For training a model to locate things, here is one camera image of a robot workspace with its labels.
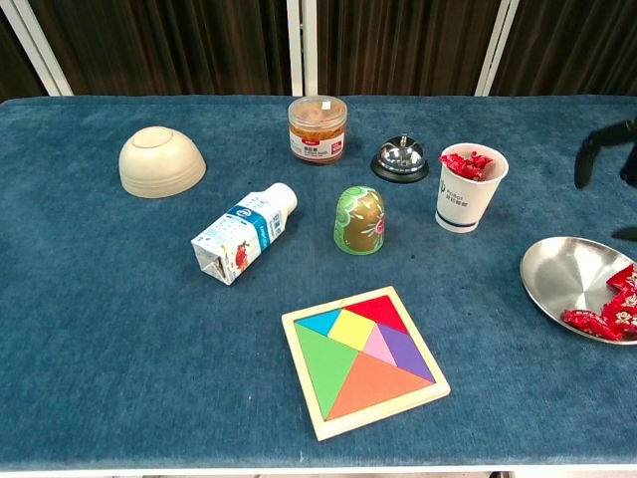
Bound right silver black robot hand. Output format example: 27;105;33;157
574;117;637;243

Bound red candy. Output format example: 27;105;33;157
561;308;623;343
465;151;495;183
440;152;474;175
605;263;637;291
601;288;637;335

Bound silver metal plate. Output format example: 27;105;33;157
520;236;637;346

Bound white paper cup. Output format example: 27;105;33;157
435;142;510;234

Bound dark brown curtain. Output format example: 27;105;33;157
27;0;293;97
0;9;50;104
490;0;637;97
317;0;503;97

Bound silver service bell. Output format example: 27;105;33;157
370;132;430;184

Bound green gold nesting doll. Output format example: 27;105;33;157
332;185;387;256

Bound red tangram triangle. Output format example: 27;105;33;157
342;295;411;336

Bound purple tangram parallelogram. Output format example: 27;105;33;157
376;323;438;384

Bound clear plastic snack jar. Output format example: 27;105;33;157
287;95;348;164

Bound pink tangram triangle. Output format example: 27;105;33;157
358;323;399;369

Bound yellow tangram square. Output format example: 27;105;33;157
326;309;378;353

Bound cyan tangram triangle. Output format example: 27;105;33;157
295;309;344;338

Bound orange tangram triangle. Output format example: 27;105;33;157
325;351;438;421

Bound wooden tangram tray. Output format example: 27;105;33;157
281;285;452;443

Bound green tangram triangle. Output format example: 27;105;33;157
294;323;361;421

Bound white blue milk carton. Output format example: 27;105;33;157
190;182;299;287

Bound beige upturned bowl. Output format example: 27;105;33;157
117;125;208;200

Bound blue velvet tablecloth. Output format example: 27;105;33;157
0;94;637;472

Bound white frame post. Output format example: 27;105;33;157
0;0;75;97
302;0;319;97
475;0;522;97
286;0;305;97

